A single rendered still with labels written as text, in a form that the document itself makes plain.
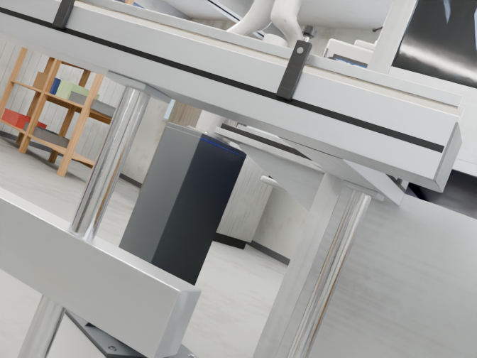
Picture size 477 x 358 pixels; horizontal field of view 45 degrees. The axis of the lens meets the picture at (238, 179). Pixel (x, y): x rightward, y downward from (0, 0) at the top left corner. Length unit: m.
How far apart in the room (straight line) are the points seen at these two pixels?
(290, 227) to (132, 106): 6.22
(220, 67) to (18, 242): 0.49
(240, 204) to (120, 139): 5.56
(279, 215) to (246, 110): 6.49
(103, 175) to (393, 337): 0.93
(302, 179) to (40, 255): 0.96
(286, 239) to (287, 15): 5.38
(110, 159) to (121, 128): 0.06
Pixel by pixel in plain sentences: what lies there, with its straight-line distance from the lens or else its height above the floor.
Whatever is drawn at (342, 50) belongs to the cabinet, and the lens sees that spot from 2.88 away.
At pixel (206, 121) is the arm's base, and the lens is 2.30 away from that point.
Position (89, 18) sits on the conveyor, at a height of 0.92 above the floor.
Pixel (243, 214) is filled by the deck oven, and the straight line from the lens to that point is 6.66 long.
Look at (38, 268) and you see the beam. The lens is 1.10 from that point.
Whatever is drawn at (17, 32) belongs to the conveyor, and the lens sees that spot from 1.23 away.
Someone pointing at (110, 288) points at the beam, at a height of 0.50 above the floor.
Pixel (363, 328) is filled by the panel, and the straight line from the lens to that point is 1.66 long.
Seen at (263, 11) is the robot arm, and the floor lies 1.38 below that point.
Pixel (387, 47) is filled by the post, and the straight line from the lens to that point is 1.76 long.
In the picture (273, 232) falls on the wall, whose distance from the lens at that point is 7.37.
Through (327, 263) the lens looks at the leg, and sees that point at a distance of 1.45.
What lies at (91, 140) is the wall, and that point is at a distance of 10.44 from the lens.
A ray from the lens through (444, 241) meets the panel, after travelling 1.63.
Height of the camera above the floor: 0.75
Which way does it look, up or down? level
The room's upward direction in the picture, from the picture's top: 22 degrees clockwise
